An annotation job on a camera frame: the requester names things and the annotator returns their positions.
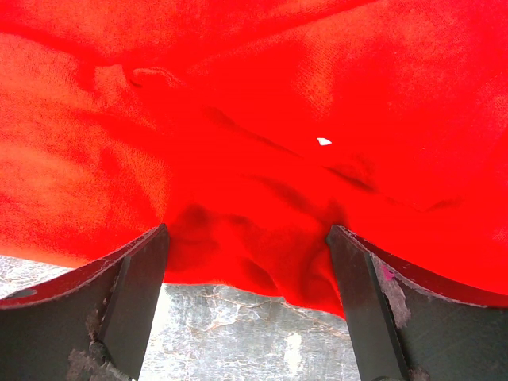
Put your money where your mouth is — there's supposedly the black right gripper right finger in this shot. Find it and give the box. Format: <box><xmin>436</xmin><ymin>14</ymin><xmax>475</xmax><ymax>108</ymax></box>
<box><xmin>326</xmin><ymin>225</ymin><xmax>507</xmax><ymax>380</ymax></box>

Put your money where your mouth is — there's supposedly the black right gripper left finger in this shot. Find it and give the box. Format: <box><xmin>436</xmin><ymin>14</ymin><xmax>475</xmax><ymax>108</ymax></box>
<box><xmin>1</xmin><ymin>225</ymin><xmax>170</xmax><ymax>380</ymax></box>

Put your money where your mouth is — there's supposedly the red t shirt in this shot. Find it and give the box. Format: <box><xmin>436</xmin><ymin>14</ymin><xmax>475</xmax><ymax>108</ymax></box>
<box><xmin>1</xmin><ymin>1</ymin><xmax>507</xmax><ymax>314</ymax></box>

